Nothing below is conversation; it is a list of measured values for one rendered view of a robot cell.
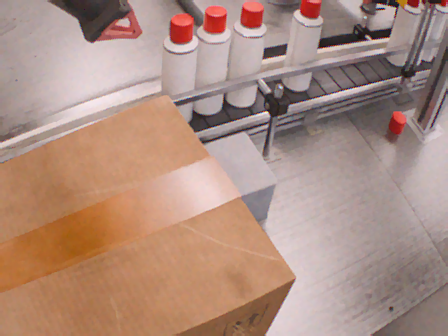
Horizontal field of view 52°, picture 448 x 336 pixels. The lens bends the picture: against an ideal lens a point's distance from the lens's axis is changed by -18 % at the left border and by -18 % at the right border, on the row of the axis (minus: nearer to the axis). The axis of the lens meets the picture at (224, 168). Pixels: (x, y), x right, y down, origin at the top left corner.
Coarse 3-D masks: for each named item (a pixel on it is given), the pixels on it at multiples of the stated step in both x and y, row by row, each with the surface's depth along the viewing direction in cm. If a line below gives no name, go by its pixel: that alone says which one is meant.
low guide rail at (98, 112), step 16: (336, 48) 97; (352, 48) 98; (368, 48) 101; (272, 64) 92; (128, 96) 83; (144, 96) 84; (160, 96) 86; (96, 112) 81; (112, 112) 83; (48, 128) 78; (64, 128) 80; (0, 144) 75; (16, 144) 76
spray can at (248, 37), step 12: (252, 12) 73; (240, 24) 76; (252, 24) 75; (240, 36) 76; (252, 36) 76; (264, 36) 77; (240, 48) 78; (252, 48) 78; (240, 60) 80; (252, 60) 80; (228, 72) 84; (240, 72) 82; (252, 72) 82; (228, 96) 87; (240, 96) 86; (252, 96) 87; (240, 108) 88
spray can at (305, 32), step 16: (304, 0) 77; (320, 0) 78; (304, 16) 80; (320, 16) 81; (304, 32) 81; (320, 32) 82; (288, 48) 87; (304, 48) 84; (288, 64) 88; (288, 80) 91; (304, 80) 90
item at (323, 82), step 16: (352, 64) 100; (368, 64) 101; (384, 64) 102; (432, 64) 105; (320, 80) 95; (336, 80) 96; (352, 80) 97; (368, 80) 97; (256, 96) 91; (288, 96) 91; (304, 96) 92; (320, 96) 93; (192, 112) 87; (224, 112) 88; (240, 112) 88; (256, 112) 88; (192, 128) 85
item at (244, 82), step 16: (400, 48) 93; (416, 48) 95; (432, 48) 98; (304, 64) 85; (320, 64) 86; (336, 64) 87; (240, 80) 81; (256, 80) 82; (272, 80) 83; (176, 96) 77; (192, 96) 78; (208, 96) 79; (0, 160) 67
